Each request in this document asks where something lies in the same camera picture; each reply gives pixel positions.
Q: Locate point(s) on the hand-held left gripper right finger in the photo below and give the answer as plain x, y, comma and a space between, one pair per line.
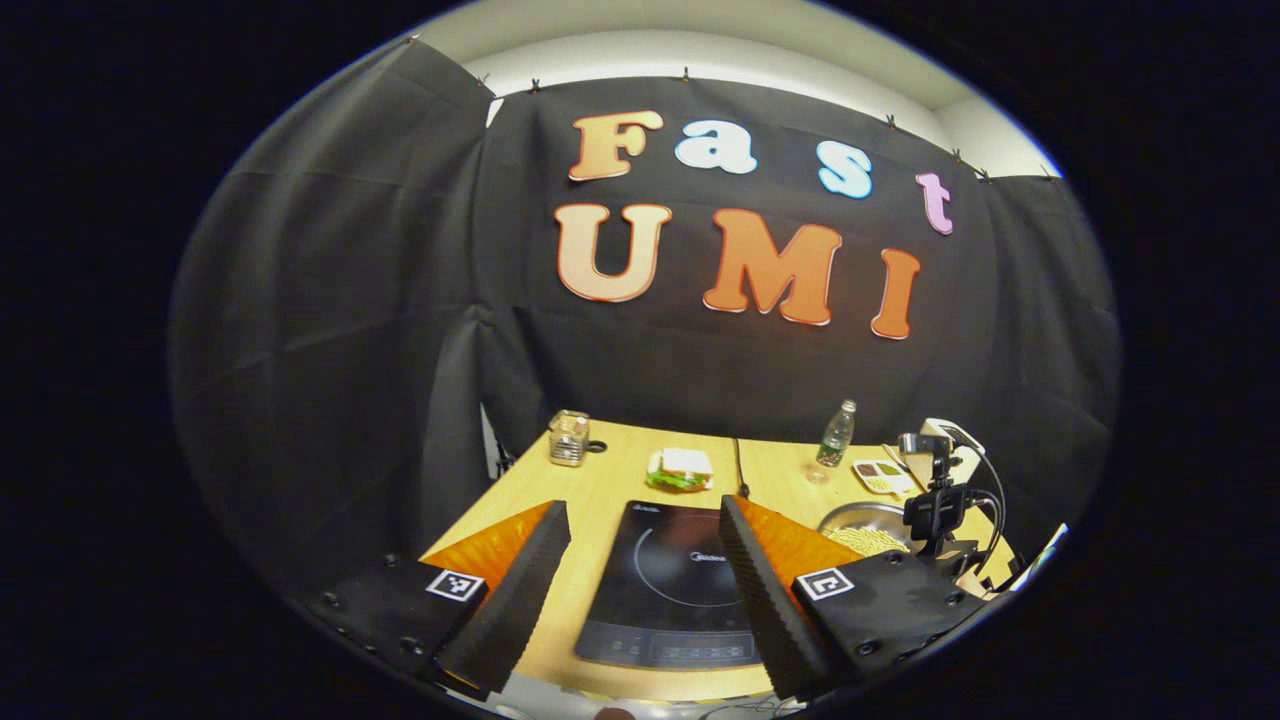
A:
765, 590

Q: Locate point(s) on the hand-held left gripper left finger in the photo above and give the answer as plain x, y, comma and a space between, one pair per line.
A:
520, 600

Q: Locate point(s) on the steel pot with soybeans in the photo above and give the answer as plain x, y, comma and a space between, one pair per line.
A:
865, 540

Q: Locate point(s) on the black induction cooktop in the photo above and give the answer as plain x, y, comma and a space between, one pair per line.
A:
660, 560

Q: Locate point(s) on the white toaster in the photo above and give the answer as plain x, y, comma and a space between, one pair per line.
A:
962, 468

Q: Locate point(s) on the white divided bean dish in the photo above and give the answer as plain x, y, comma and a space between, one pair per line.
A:
880, 477

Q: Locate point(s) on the clear plastic water bottle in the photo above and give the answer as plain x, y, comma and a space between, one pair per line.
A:
836, 440

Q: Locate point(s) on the black tripod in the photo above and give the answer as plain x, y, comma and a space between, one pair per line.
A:
503, 458

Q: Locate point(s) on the sandwich with lettuce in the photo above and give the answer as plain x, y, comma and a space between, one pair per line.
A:
682, 465

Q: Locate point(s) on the small clear glass container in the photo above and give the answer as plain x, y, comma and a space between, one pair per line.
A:
568, 440

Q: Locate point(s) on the row of cloth clips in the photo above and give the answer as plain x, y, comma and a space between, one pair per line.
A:
686, 73

